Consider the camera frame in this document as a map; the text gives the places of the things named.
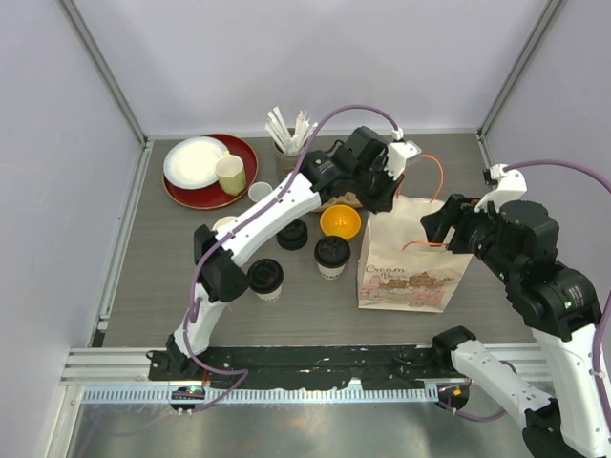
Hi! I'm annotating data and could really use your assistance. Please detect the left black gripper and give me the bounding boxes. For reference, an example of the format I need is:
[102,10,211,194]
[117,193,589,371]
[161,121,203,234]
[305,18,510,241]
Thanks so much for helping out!
[349,159,405,216]

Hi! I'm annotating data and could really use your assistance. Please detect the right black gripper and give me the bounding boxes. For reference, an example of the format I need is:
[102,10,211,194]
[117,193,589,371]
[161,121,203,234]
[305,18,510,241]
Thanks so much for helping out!
[420,191,519,281]

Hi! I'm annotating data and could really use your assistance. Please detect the cardboard cup carrier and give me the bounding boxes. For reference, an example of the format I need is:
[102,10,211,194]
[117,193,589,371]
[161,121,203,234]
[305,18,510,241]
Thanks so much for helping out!
[315,192,362,213]

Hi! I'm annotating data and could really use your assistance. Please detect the paper takeout bag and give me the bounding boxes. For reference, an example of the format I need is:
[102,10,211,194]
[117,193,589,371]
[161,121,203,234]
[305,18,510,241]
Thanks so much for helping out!
[357,194,473,313]

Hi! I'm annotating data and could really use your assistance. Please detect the black lid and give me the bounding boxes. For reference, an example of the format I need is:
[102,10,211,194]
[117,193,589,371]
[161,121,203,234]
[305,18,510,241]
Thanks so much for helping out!
[314,236,351,268]
[247,259,284,294]

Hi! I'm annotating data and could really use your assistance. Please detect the stack of black lids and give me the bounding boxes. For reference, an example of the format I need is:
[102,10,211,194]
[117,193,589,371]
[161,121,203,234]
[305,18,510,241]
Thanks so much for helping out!
[276,219,308,251]

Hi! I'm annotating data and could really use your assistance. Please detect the stack of white paper cups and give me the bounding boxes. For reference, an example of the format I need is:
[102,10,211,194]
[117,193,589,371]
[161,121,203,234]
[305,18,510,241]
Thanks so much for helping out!
[213,216,236,231]

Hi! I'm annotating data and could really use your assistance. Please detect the white paper cup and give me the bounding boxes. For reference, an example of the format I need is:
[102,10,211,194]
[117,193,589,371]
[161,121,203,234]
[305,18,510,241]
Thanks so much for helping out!
[256,285,283,302]
[317,261,347,280]

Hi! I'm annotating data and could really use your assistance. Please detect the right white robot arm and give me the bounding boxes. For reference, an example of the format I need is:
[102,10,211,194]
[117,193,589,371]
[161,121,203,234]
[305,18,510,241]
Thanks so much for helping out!
[420,194,610,457]

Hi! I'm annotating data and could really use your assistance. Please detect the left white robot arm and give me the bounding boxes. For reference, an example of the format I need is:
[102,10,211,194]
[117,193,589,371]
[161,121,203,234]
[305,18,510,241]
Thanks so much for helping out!
[166,127,421,381]

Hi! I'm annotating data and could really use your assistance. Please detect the orange bowl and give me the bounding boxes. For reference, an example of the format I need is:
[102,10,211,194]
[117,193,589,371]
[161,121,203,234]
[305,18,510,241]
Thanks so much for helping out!
[320,204,362,240]

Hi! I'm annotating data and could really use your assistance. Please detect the wrapped white straws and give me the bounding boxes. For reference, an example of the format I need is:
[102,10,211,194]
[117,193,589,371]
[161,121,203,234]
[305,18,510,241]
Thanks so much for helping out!
[264,107,318,156]

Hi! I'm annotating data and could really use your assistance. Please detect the grey straw holder cup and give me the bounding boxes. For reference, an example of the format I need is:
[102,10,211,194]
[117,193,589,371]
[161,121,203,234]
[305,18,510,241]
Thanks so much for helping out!
[273,142,300,180]

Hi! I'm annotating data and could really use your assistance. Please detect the pink mug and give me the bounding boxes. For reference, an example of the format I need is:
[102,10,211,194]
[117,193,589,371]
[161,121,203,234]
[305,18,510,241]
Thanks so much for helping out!
[247,181,273,203]

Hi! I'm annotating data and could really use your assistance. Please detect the green cup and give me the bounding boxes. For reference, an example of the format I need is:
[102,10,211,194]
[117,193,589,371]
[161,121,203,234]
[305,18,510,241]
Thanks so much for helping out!
[215,155,246,196]

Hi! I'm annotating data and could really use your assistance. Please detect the red round tray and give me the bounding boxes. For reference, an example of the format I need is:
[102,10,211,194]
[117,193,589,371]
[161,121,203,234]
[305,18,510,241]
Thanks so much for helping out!
[162,134,259,210]

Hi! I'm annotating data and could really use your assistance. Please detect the white paper plate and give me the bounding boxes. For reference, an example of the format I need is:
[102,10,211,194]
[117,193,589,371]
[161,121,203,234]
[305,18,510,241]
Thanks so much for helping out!
[163,136,229,190]

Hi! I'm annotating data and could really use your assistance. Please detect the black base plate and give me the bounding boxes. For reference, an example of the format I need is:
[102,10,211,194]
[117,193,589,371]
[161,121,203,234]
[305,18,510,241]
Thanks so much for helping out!
[148,343,491,391]

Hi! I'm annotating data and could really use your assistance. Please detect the aluminium front rail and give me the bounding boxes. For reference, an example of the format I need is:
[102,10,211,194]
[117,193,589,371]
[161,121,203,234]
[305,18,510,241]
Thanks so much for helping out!
[81,382,438,405]

